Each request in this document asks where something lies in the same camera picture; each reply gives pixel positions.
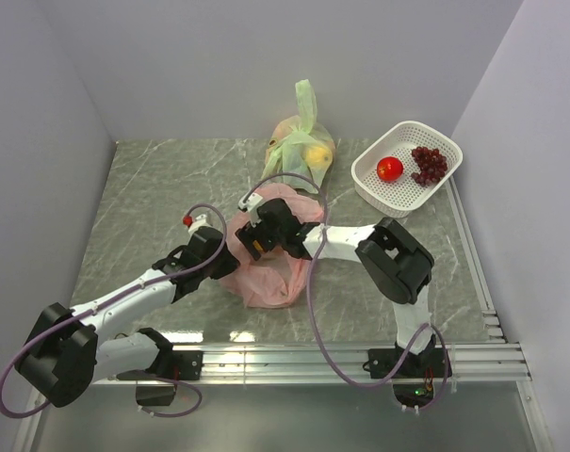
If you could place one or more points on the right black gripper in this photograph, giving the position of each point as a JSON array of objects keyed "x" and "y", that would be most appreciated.
[{"x": 247, "y": 238}]

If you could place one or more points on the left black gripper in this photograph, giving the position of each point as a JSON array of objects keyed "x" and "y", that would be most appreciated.
[{"x": 230, "y": 264}]

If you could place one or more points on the pink plastic bag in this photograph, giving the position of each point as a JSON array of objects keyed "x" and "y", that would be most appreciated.
[{"x": 276, "y": 280}]

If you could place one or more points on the red apple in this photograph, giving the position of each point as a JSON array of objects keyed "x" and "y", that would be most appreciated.
[{"x": 389, "y": 169}]

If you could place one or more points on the dark red grape bunch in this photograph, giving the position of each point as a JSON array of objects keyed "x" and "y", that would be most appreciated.
[{"x": 432, "y": 166}]

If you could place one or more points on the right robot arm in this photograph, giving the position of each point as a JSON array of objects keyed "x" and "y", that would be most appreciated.
[{"x": 395, "y": 261}]

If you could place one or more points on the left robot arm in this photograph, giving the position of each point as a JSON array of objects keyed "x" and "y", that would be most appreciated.
[{"x": 69, "y": 349}]

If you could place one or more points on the green plastic bag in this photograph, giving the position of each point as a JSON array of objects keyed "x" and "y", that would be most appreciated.
[{"x": 287, "y": 156}]

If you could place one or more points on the yellow fruit in green bag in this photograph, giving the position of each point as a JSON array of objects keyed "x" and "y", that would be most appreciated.
[{"x": 318, "y": 157}]

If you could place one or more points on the orange fruit in green bag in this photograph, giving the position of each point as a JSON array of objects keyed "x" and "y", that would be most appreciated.
[{"x": 284, "y": 129}]

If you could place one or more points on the white perforated plastic basket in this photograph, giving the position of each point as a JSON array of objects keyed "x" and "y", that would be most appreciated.
[{"x": 399, "y": 198}]

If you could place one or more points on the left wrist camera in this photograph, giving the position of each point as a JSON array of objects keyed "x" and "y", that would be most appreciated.
[{"x": 194, "y": 224}]

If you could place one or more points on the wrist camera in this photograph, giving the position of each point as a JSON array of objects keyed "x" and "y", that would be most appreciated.
[
  {"x": 194, "y": 224},
  {"x": 250, "y": 204}
]

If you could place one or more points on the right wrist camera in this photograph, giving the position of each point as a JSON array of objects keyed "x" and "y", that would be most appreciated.
[{"x": 250, "y": 204}]

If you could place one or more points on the aluminium front rail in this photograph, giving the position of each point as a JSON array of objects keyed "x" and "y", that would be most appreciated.
[{"x": 305, "y": 364}]

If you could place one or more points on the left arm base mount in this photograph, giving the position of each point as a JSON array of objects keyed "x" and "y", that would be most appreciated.
[{"x": 157, "y": 386}]

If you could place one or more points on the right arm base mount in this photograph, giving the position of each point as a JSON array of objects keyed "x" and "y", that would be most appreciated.
[{"x": 414, "y": 382}]

